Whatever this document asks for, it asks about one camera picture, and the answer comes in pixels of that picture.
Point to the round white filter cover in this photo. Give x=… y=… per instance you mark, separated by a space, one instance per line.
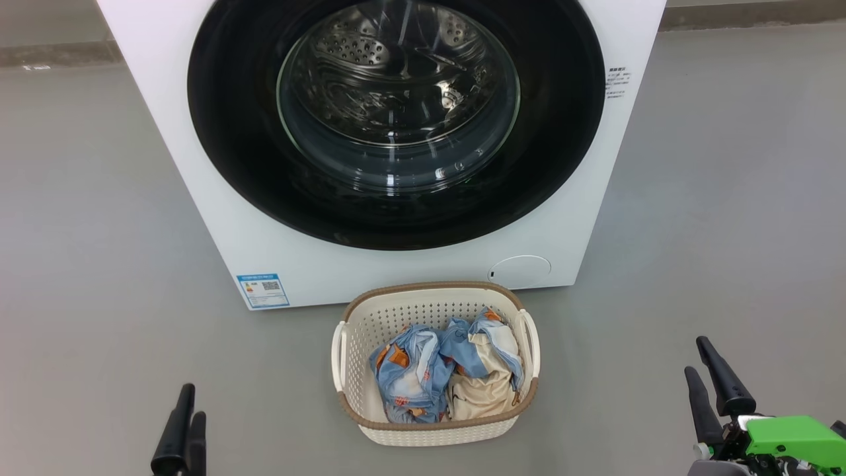
x=522 y=272

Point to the cream perforated laundry basket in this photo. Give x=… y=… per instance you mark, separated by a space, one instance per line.
x=370 y=317

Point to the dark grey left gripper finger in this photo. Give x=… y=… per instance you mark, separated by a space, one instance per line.
x=197 y=449
x=173 y=443

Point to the white front-load washing machine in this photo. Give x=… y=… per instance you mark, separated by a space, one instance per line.
x=172 y=165

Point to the blue and cream garment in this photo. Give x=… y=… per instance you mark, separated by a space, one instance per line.
x=486 y=377

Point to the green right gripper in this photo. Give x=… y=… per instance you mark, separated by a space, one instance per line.
x=786 y=439

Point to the blue orange patterned garment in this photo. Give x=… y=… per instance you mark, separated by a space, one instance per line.
x=410 y=377

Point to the blue energy label sticker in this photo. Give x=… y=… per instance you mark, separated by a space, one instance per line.
x=262 y=291

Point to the black washer door glass bowl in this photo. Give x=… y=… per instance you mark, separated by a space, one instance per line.
x=238 y=165

